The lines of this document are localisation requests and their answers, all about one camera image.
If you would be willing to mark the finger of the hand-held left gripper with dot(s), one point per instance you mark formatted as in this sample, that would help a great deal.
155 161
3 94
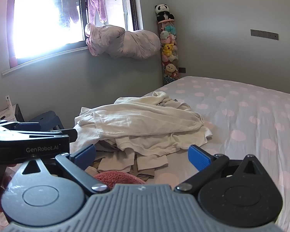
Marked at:
62 134
26 126

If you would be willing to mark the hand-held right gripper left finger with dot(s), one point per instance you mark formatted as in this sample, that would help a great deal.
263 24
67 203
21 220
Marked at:
83 155

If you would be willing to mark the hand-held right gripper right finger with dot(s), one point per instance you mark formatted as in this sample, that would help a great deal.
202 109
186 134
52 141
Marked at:
198 159

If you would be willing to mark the white t-shirt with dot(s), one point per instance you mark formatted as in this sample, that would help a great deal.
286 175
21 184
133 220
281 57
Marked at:
140 118

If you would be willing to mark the dark nightstand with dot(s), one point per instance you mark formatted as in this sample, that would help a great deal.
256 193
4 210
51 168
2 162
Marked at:
18 113

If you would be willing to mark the white crumpled garment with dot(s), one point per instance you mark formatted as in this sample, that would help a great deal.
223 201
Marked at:
183 145

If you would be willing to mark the dark blue stool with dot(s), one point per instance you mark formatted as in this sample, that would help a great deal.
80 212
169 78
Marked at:
48 118

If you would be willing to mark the white box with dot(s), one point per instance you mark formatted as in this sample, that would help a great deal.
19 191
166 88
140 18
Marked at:
4 115

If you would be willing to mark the beige pants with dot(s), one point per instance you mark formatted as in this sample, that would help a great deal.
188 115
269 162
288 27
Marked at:
116 162

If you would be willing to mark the pink fuzzy cloth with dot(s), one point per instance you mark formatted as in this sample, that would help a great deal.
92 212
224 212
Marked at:
116 177

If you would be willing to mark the bed with pink dotted sheet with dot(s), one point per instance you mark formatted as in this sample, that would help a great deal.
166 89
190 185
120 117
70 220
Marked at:
244 116

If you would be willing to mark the pink curtain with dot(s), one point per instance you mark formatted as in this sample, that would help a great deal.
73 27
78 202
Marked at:
12 61

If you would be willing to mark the window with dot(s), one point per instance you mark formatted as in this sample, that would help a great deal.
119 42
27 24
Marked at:
38 17

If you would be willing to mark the clear tube of plush toys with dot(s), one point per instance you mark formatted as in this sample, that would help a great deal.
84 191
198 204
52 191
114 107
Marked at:
168 50

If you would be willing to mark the dark hanging garment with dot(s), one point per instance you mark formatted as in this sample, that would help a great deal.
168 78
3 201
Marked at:
54 2
71 2

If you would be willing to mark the pink fleece hanging pants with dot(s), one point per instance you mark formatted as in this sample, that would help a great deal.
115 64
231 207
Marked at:
96 0

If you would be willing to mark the panda plush toy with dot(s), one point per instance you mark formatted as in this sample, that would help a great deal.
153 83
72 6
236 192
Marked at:
162 9

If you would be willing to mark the black wall socket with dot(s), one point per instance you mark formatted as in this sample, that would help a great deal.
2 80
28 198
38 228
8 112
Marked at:
182 70

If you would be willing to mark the grey wall switch panel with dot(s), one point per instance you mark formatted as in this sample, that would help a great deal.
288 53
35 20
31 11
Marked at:
264 34

